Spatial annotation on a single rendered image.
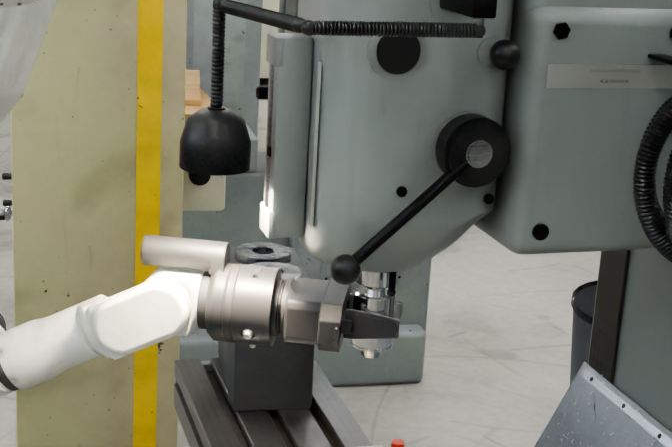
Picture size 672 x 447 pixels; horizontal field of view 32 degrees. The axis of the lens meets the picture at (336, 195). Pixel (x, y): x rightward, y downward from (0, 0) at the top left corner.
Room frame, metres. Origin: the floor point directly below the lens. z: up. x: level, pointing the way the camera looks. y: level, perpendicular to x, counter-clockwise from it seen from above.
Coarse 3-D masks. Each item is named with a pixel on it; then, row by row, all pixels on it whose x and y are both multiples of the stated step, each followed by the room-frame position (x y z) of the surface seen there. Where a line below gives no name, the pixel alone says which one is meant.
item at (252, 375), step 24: (264, 264) 1.71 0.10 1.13; (288, 264) 1.72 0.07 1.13; (240, 360) 1.61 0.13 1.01; (264, 360) 1.62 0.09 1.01; (288, 360) 1.62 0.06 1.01; (312, 360) 1.63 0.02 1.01; (240, 384) 1.61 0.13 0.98; (264, 384) 1.62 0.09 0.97; (288, 384) 1.62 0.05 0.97; (312, 384) 1.64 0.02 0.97; (240, 408) 1.61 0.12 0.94; (264, 408) 1.62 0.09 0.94; (288, 408) 1.63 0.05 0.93
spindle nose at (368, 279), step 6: (360, 276) 1.22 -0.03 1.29; (366, 276) 1.21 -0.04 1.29; (372, 276) 1.21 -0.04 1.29; (378, 276) 1.21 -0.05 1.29; (384, 276) 1.21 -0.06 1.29; (396, 276) 1.22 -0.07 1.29; (360, 282) 1.22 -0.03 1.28; (366, 282) 1.21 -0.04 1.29; (372, 282) 1.21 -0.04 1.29; (378, 282) 1.21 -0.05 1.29; (384, 282) 1.21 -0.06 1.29; (396, 282) 1.22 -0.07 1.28
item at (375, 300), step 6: (360, 288) 1.24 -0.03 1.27; (354, 294) 1.23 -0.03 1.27; (360, 294) 1.22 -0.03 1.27; (366, 294) 1.22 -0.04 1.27; (372, 294) 1.22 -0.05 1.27; (378, 294) 1.22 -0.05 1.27; (384, 294) 1.22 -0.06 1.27; (360, 300) 1.21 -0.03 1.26; (366, 300) 1.21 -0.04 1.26; (372, 300) 1.21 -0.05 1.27; (378, 300) 1.21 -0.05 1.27; (384, 300) 1.21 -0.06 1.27; (390, 300) 1.21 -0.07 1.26; (372, 306) 1.21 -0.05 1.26; (378, 306) 1.21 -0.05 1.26; (384, 306) 1.21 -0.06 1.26
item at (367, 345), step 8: (360, 304) 1.21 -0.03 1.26; (392, 304) 1.22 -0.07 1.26; (376, 312) 1.21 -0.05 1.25; (384, 312) 1.21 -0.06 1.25; (392, 312) 1.22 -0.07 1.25; (352, 344) 1.22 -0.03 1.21; (360, 344) 1.21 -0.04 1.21; (368, 344) 1.21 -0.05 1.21; (376, 344) 1.21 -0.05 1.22; (384, 344) 1.21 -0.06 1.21; (392, 344) 1.23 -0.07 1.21; (376, 352) 1.21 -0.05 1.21
